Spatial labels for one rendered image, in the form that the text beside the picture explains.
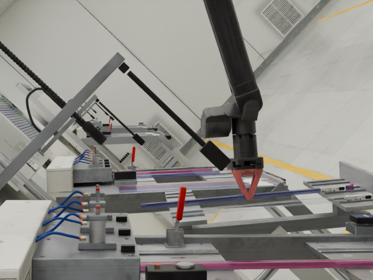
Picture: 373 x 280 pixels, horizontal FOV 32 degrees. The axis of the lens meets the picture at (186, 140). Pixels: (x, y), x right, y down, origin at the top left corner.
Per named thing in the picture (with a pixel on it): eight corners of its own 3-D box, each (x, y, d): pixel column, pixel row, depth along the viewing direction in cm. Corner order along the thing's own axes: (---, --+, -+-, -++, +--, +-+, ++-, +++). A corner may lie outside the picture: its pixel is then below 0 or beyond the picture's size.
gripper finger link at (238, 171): (236, 201, 149) (233, 161, 149) (232, 199, 156) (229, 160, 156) (265, 199, 149) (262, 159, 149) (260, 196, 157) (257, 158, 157)
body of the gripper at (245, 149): (236, 167, 147) (233, 134, 147) (230, 165, 157) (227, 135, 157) (264, 165, 147) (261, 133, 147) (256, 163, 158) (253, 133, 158)
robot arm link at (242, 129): (257, 108, 150) (250, 109, 156) (228, 109, 149) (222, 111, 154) (259, 137, 150) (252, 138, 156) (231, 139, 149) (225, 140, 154)
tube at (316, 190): (352, 189, 155) (351, 184, 155) (353, 189, 153) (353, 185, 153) (141, 208, 151) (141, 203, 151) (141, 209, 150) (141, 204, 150)
